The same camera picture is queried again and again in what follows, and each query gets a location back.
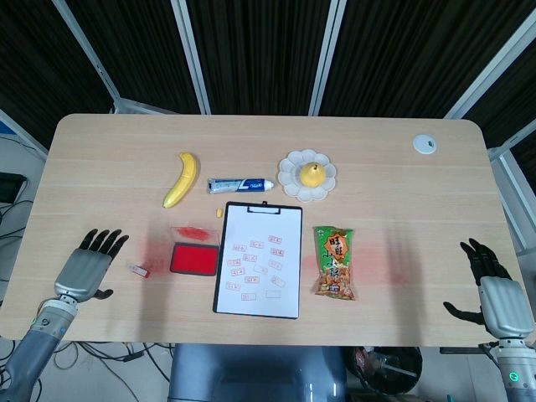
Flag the right robot hand grey black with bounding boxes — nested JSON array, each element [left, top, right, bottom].
[[443, 238, 536, 338]]

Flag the left robot hand grey black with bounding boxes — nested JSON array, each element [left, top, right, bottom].
[[54, 228, 130, 303]]

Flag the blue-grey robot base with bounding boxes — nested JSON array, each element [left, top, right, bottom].
[[167, 343, 348, 402]]

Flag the black box device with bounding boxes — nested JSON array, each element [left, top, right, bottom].
[[0, 172, 28, 203]]

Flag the red ink pad clear lid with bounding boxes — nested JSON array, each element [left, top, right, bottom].
[[168, 225, 221, 277]]

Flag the black trash bin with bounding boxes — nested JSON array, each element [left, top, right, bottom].
[[345, 346, 423, 397]]

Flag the yellow banana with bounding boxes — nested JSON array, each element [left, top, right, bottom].
[[162, 152, 200, 209]]

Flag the white framed blue board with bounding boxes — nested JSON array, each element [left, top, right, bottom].
[[0, 107, 48, 157]]

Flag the green snack bag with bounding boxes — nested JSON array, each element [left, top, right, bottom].
[[312, 225, 357, 302]]

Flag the blue white toothpaste tube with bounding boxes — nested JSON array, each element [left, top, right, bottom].
[[207, 177, 276, 195]]

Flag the black clipboard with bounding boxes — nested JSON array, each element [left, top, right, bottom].
[[212, 200, 304, 321]]

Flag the yellow pear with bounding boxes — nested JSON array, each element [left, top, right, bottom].
[[298, 162, 325, 188]]

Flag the white flower-shaped plate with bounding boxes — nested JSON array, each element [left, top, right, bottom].
[[277, 149, 338, 203]]

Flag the black floor cable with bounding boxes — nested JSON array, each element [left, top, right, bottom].
[[0, 199, 33, 242]]

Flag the black cable with plug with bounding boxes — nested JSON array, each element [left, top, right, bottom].
[[90, 343, 146, 363]]

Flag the white side partition frame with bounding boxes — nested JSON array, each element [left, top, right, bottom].
[[487, 125, 536, 256]]

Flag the white round cable grommet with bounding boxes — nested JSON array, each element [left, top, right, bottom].
[[412, 133, 438, 155]]

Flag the white partition frame post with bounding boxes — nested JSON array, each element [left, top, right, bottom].
[[442, 18, 536, 121], [170, 0, 211, 116], [52, 0, 123, 104], [308, 0, 349, 117]]

